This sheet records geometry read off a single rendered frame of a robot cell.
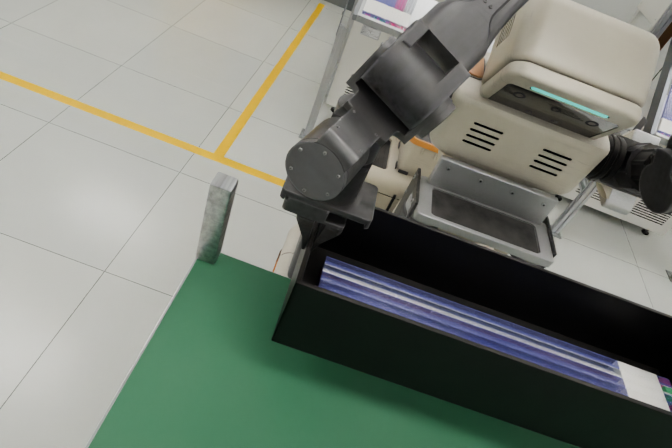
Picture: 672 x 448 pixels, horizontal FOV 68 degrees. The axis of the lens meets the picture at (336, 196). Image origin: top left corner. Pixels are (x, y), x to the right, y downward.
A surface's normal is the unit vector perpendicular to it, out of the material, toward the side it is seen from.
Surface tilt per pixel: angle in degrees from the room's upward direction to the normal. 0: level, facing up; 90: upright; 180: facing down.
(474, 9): 48
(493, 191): 90
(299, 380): 0
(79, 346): 0
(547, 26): 42
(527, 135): 98
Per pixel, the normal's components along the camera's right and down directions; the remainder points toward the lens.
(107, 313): 0.30, -0.71
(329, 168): -0.41, 0.48
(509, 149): -0.22, 0.71
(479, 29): 0.11, 0.00
